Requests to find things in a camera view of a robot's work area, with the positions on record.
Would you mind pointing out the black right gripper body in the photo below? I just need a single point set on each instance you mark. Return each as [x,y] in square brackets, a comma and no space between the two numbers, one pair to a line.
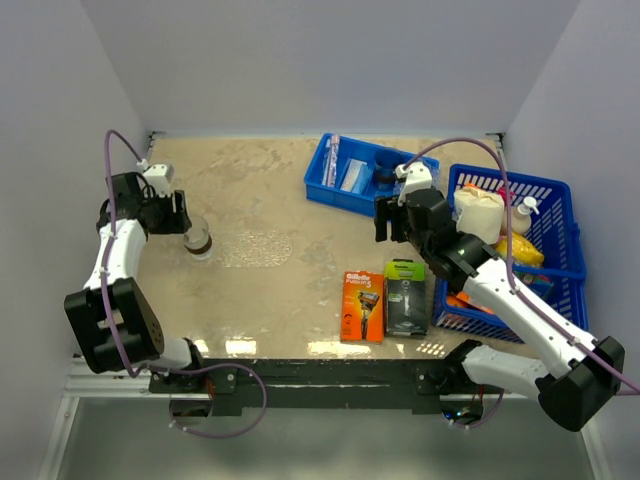
[416,238]

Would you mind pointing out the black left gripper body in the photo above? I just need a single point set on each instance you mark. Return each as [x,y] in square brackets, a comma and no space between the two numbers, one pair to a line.
[165,221]

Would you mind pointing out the glass cup with brown band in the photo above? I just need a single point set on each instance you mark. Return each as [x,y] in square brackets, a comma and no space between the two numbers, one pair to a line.
[197,240]

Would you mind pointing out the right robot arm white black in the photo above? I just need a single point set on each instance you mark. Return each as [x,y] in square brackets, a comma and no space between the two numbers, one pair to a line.
[574,375]

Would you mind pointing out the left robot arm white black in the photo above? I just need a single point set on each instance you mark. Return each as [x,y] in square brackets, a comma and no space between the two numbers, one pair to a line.
[110,315]

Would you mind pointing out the light blue toothpaste tube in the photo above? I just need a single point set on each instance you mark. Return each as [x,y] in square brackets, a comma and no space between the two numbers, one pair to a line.
[362,180]

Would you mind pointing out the white toothpaste tube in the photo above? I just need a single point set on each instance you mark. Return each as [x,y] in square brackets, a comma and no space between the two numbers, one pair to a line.
[353,166]

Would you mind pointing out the pink wrapped toothbrush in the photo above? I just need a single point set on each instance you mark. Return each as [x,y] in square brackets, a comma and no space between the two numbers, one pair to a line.
[330,161]

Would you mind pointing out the blue plastic divided bin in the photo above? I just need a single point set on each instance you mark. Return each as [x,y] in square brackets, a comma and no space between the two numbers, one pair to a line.
[334,197]

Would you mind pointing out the beige wrapped roll package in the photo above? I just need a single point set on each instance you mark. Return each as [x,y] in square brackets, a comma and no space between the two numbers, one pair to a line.
[479,212]

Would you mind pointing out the green black Gillette razor box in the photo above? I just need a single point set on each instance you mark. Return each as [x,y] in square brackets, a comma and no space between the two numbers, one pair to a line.
[405,299]

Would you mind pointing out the orange box in basket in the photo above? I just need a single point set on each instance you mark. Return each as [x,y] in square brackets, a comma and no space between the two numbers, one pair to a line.
[462,300]

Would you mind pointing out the lotion pump bottle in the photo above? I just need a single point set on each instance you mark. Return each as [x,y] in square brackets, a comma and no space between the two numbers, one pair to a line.
[520,216]

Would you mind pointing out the orange Gillette Fusion5 razor box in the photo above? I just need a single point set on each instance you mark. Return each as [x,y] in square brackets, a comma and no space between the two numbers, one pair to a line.
[362,315]

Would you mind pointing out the yellow snack packet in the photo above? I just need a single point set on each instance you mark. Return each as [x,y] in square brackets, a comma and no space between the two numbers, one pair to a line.
[524,252]

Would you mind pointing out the blue plastic shopping basket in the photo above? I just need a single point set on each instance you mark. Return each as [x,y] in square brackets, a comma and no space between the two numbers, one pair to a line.
[556,235]

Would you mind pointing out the red blue packet in basket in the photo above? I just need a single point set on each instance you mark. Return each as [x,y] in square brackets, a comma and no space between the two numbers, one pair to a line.
[540,284]

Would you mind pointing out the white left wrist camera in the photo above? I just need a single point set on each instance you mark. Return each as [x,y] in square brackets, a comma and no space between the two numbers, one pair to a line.
[160,176]

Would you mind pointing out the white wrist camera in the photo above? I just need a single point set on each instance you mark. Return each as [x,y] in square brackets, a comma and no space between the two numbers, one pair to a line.
[160,176]
[412,177]

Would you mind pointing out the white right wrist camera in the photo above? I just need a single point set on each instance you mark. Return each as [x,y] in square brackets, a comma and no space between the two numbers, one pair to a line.
[412,177]

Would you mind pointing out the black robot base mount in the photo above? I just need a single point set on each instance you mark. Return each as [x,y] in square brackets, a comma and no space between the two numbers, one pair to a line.
[420,386]

